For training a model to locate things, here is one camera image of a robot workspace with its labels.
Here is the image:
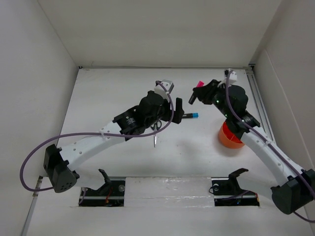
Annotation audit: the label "blue black highlighter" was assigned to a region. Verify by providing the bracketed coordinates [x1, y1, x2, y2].
[182, 113, 199, 119]

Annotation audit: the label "black handled scissors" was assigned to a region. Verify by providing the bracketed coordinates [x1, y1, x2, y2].
[151, 120, 162, 147]

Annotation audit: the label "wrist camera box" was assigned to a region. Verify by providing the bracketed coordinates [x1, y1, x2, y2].
[154, 80, 174, 99]
[218, 68, 238, 87]

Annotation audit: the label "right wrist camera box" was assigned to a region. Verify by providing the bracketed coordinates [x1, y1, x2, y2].
[218, 68, 238, 87]

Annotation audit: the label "black front mounting rail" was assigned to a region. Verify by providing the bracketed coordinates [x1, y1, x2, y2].
[79, 177, 260, 208]

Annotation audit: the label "orange round organizer container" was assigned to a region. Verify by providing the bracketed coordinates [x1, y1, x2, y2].
[218, 122, 245, 149]

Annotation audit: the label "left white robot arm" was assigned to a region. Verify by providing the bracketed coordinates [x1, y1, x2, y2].
[43, 90, 184, 195]

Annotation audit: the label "pink black highlighter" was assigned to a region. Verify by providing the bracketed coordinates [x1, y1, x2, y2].
[189, 81, 205, 105]

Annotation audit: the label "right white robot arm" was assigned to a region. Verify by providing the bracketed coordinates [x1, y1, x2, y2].
[189, 80, 315, 215]

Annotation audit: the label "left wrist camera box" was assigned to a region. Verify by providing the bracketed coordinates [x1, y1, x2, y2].
[154, 80, 174, 99]

